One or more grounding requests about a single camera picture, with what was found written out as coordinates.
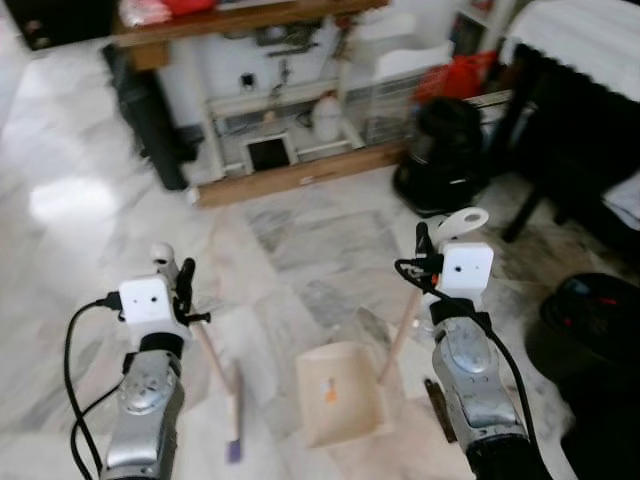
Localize beige dustpan with white handle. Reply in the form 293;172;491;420
294;207;492;450

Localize brown wooden plank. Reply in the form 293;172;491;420
194;143;407;209

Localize small black framed box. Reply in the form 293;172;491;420
242;134;294;174

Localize white plastic bottle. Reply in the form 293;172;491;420
312;91;345;142

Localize long black bag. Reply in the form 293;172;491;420
103;44;193;192

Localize red plastic bag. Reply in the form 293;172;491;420
414;51;499;102

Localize round black trash bin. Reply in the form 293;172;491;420
538;271;640;401

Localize white low shelf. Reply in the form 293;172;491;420
205;78;366;179

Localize white cloth cover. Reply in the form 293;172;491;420
499;0;640;103

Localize brown wooden table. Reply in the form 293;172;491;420
110;0;393;72

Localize red and pink packets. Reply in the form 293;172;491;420
119;0;217;27

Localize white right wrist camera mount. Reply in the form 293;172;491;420
439;242;495;301

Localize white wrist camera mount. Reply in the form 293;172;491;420
439;242;495;301
118;275;189;328

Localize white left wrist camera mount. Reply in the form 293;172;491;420
118;275;189;328

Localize dark table frame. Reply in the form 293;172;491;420
498;44;640;263

